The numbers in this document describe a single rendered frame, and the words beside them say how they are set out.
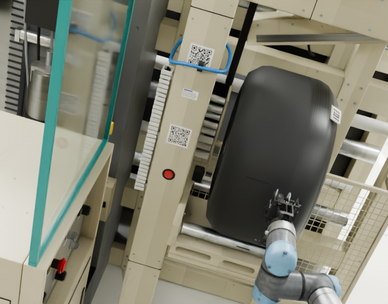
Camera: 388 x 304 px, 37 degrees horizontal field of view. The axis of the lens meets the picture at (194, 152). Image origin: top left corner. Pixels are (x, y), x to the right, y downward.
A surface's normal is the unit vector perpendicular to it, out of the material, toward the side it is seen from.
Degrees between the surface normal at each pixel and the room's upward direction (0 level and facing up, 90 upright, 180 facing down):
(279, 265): 83
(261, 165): 65
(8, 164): 0
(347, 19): 90
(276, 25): 90
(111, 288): 0
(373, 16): 90
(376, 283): 0
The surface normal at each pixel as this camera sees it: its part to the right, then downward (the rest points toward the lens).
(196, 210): 0.24, -0.81
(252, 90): -0.51, -0.65
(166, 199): -0.16, 0.51
